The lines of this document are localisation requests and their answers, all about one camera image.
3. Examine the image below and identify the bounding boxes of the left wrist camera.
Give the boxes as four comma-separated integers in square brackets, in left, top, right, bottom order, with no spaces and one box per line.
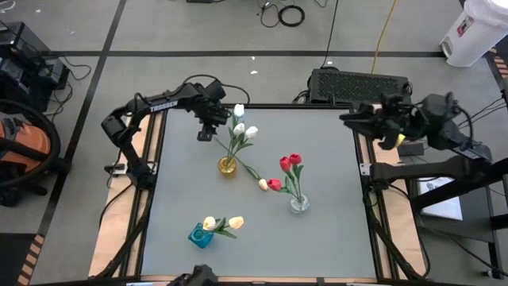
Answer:
[204,79,228,101]

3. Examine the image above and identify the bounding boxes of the black metal stand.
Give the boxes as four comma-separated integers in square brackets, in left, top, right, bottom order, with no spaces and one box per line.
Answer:
[408,158,508,279]

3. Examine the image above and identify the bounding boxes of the white plastic bin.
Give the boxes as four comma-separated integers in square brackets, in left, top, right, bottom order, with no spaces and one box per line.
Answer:
[439,0,508,68]

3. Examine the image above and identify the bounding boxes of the yellow glass vase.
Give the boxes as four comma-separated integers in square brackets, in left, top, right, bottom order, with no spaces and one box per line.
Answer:
[217,157,238,178]

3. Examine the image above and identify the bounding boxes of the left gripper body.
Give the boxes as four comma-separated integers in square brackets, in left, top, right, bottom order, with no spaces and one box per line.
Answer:
[194,95,233,127]

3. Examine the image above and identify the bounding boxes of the green flower stem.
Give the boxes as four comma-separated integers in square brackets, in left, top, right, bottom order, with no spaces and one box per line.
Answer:
[225,103,246,164]

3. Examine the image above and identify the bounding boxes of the white artificial tulip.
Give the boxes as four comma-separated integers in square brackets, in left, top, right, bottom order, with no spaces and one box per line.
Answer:
[226,122,246,164]
[228,126,260,164]

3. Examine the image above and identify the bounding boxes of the small black box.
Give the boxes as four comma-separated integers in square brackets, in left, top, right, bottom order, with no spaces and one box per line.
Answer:
[397,141,425,157]

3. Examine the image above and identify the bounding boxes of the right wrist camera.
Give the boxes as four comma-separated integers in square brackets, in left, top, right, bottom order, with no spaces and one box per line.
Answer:
[380,93,404,108]

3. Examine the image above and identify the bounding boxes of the cream artificial tulip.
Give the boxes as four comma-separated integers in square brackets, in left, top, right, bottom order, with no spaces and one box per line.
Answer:
[202,215,223,239]
[215,137,270,192]
[214,215,245,240]

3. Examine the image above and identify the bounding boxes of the orange black shop vacuum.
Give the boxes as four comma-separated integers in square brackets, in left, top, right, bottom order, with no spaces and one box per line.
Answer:
[0,113,52,168]

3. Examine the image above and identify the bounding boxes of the black computer tower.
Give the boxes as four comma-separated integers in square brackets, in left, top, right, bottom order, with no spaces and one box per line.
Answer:
[0,21,52,68]
[0,57,71,113]

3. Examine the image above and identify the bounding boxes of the black hanging cable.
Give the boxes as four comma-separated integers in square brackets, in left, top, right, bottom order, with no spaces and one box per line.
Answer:
[321,0,341,68]

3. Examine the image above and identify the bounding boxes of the coiled black cable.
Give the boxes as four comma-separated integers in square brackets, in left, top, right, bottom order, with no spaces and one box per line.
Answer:
[257,0,306,29]

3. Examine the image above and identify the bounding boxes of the orange-striped black floor cable cover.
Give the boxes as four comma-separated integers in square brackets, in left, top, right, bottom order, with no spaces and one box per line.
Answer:
[490,47,508,80]
[15,234,45,286]

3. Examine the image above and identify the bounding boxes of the clear glass vase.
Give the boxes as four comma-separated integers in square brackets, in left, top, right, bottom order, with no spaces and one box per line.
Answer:
[289,193,311,215]

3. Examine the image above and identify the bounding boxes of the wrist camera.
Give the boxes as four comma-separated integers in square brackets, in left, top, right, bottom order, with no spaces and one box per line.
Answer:
[380,93,404,108]
[204,79,228,101]

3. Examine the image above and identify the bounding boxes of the yellow hanging cable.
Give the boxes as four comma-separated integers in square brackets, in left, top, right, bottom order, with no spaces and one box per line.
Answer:
[371,0,398,75]

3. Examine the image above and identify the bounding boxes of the black perforated computer case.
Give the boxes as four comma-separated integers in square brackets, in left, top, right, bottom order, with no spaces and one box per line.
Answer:
[308,68,414,106]

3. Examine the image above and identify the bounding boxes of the blue glass vase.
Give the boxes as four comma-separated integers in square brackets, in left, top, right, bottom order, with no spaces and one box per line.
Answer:
[187,222,215,250]

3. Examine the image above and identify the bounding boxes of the white paper sheet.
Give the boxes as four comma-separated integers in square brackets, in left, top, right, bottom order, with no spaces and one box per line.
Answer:
[418,176,464,222]

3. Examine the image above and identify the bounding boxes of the orange vacuum cleaner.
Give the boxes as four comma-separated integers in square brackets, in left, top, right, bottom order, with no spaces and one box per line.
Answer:
[0,99,63,187]

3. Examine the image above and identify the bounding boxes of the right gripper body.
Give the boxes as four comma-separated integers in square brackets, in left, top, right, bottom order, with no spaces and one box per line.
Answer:
[371,102,421,151]

